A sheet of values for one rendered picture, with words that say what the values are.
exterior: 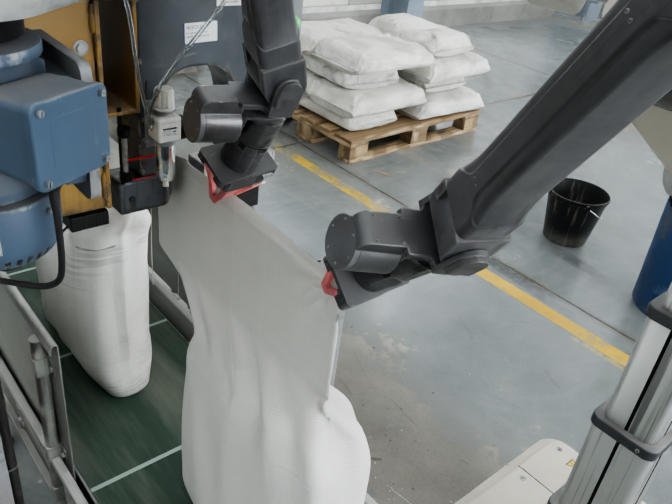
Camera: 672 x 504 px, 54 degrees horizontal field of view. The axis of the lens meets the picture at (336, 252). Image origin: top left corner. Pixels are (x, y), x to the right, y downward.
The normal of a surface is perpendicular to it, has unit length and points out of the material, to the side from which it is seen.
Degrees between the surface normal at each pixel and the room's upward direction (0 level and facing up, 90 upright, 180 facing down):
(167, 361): 0
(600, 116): 127
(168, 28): 90
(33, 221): 91
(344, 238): 75
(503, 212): 118
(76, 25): 90
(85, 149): 90
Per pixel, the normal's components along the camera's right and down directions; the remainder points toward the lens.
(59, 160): 0.90, 0.30
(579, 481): -0.76, 0.26
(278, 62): 0.40, 0.73
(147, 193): 0.64, 0.46
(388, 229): 0.47, -0.36
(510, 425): 0.11, -0.85
